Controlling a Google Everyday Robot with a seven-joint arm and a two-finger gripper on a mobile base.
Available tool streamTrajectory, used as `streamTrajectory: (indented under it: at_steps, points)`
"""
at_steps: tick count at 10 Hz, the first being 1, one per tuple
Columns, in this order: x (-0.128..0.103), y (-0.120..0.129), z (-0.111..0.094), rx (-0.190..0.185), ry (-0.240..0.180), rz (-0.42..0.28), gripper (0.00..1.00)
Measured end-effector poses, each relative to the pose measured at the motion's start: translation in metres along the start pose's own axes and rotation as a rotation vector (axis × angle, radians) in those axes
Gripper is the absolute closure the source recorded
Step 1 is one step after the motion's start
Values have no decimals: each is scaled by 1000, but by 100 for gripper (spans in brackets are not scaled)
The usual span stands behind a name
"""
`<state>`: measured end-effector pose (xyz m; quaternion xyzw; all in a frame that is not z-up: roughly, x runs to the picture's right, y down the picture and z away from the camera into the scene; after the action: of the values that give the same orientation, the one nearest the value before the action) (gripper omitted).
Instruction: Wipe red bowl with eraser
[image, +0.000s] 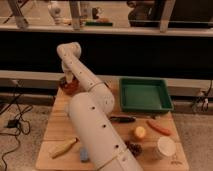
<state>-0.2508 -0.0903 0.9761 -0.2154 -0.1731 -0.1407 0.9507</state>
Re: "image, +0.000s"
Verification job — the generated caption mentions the yellow orange fruit toy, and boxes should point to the yellow orange fruit toy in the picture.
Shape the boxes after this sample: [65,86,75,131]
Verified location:
[133,126,146,140]

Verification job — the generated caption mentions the red bowl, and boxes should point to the red bowl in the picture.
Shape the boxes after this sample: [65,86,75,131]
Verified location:
[59,77,79,95]

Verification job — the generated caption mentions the black handled tool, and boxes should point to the black handled tool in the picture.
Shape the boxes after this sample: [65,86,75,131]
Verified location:
[110,116,136,123]

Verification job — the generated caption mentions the green plastic tray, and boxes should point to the green plastic tray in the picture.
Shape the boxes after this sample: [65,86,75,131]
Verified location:
[119,78,173,113]

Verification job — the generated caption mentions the black cables at right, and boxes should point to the black cables at right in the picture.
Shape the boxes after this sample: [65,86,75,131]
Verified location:
[191,80,213,114]

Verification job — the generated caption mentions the brown pine cone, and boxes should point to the brown pine cone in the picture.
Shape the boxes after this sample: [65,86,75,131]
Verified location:
[125,141,142,157]

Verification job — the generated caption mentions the black cables on floor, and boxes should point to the black cables on floor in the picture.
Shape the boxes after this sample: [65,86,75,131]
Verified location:
[0,83,35,171]

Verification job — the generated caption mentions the orange sausage toy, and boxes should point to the orange sausage toy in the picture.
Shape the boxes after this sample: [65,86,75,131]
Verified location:
[146,120,171,136]

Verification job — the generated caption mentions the blue sponge cloth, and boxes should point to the blue sponge cloth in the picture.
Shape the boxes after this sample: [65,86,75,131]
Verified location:
[80,147,89,162]

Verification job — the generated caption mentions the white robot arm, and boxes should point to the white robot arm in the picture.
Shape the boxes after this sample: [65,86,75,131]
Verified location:
[57,42,143,171]

